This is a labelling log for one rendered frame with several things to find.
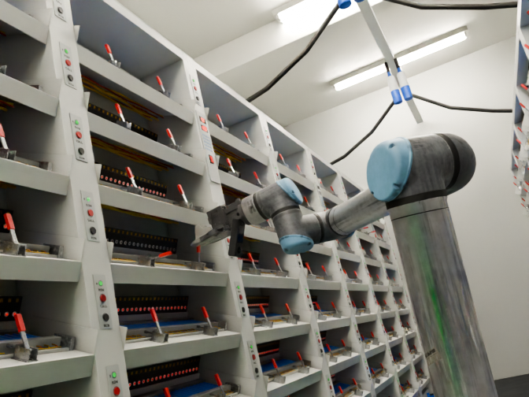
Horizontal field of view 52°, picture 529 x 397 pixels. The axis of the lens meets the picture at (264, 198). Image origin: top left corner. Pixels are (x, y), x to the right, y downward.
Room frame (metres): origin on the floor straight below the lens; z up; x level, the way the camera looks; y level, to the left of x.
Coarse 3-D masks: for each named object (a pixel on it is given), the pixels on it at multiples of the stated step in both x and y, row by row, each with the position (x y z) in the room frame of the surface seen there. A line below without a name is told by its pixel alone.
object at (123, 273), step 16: (176, 256) 1.84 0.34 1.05; (192, 256) 1.85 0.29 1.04; (208, 256) 1.83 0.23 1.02; (112, 272) 1.26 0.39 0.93; (128, 272) 1.31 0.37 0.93; (144, 272) 1.37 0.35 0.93; (160, 272) 1.44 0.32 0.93; (176, 272) 1.51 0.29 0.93; (192, 272) 1.59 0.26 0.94; (208, 272) 1.68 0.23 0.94; (224, 272) 1.81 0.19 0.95
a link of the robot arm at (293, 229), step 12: (276, 216) 1.51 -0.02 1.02; (288, 216) 1.50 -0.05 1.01; (300, 216) 1.52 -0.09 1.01; (312, 216) 1.53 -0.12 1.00; (276, 228) 1.52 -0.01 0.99; (288, 228) 1.50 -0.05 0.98; (300, 228) 1.50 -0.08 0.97; (312, 228) 1.52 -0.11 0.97; (288, 240) 1.50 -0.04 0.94; (300, 240) 1.49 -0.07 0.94; (312, 240) 1.52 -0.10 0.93; (288, 252) 1.53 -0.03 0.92; (300, 252) 1.56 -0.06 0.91
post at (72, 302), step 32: (32, 0) 1.17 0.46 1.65; (64, 0) 1.22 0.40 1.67; (64, 32) 1.20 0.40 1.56; (0, 64) 1.21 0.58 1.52; (32, 64) 1.18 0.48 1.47; (64, 96) 1.17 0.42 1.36; (32, 128) 1.19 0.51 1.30; (64, 128) 1.16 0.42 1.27; (32, 192) 1.20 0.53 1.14; (96, 192) 1.23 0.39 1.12; (32, 224) 1.20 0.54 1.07; (64, 224) 1.17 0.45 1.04; (96, 256) 1.20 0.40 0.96; (32, 288) 1.21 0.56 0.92; (64, 288) 1.18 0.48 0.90; (64, 320) 1.18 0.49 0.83; (96, 320) 1.17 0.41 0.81; (96, 352) 1.16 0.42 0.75; (64, 384) 1.19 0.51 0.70; (96, 384) 1.16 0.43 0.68
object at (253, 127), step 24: (264, 120) 2.54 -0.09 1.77; (264, 144) 2.47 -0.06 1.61; (240, 168) 2.52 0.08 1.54; (264, 168) 2.48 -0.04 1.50; (288, 264) 2.48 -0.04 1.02; (264, 288) 2.53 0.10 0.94; (288, 288) 2.49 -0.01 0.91; (312, 312) 2.52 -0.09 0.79; (312, 336) 2.47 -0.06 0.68; (312, 384) 2.49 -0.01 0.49
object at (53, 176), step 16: (0, 128) 1.01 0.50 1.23; (0, 144) 1.17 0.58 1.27; (0, 160) 0.98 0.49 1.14; (16, 160) 1.09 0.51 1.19; (32, 160) 1.19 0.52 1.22; (48, 160) 1.17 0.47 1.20; (64, 160) 1.15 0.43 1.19; (0, 176) 0.99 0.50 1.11; (16, 176) 1.02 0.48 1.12; (32, 176) 1.06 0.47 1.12; (48, 176) 1.10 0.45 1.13; (64, 176) 1.14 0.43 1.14; (64, 192) 1.15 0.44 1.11
